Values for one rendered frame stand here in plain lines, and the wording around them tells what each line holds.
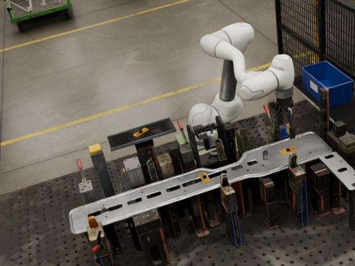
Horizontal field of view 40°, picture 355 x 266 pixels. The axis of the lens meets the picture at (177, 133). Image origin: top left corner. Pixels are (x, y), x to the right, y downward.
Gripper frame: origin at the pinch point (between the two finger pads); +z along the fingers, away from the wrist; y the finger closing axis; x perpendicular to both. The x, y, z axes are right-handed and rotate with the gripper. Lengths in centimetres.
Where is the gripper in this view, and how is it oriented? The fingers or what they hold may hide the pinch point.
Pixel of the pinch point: (286, 129)
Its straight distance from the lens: 257.7
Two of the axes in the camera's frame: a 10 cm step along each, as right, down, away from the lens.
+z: 1.7, 8.2, 5.5
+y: 2.8, 5.0, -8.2
